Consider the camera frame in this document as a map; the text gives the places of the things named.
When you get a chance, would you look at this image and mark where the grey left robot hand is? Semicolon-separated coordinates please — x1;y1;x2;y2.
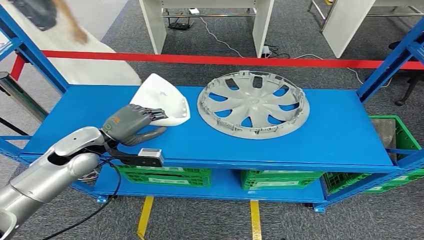
101;103;169;147

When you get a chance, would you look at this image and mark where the person's hand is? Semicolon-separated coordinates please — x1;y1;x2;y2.
73;27;90;46

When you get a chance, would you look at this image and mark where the white curved plastic part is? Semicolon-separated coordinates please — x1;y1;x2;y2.
129;73;191;127

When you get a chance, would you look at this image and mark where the blue metal shelf rack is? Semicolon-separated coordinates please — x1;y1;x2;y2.
0;3;424;214

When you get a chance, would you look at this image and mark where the large white curved panel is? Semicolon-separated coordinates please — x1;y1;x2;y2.
41;26;143;86

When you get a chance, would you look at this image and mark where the person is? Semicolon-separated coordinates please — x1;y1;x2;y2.
9;0;90;46

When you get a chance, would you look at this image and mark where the short red barrier belt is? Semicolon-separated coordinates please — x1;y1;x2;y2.
9;54;27;82

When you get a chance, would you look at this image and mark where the white desk with crossbar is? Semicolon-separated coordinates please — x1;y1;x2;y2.
138;0;276;59

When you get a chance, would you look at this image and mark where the long red barrier belt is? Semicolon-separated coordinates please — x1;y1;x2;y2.
41;49;424;71

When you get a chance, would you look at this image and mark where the black router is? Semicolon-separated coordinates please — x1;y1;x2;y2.
167;18;193;31

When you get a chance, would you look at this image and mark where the grey plastic wheel cover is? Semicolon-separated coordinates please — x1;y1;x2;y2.
197;70;311;140

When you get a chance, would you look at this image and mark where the white desk panel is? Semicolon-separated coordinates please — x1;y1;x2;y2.
321;0;424;60

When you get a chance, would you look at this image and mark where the grey flat board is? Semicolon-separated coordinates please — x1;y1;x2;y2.
370;118;397;157

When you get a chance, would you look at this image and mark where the black office chair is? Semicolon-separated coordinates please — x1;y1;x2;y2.
387;28;424;107

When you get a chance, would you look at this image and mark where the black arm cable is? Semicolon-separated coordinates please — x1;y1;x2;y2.
41;158;122;240

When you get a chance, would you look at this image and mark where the chrome stanchion post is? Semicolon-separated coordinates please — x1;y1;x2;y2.
0;71;100;182

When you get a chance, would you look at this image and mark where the white cable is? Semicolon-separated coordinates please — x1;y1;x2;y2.
198;16;246;59
292;53;393;89

